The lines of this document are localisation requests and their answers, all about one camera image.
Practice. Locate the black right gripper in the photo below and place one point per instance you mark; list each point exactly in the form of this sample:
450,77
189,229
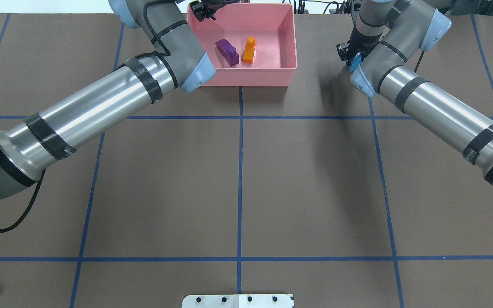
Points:
351,50

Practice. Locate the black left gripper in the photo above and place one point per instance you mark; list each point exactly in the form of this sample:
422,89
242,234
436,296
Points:
204,11

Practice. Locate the small blue block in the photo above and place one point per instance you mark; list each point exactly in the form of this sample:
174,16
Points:
355,63

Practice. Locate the purple block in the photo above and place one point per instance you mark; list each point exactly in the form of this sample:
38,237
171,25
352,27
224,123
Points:
227,54

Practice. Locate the orange block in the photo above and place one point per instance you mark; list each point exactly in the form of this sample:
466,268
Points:
249,50

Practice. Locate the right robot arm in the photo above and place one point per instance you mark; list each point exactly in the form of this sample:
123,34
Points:
385,34

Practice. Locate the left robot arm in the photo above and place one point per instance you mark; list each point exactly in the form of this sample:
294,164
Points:
178,61

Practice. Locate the pink plastic box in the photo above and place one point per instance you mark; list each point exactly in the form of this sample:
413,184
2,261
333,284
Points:
273,27

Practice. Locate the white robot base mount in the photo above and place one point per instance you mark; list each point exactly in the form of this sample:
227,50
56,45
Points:
239,301

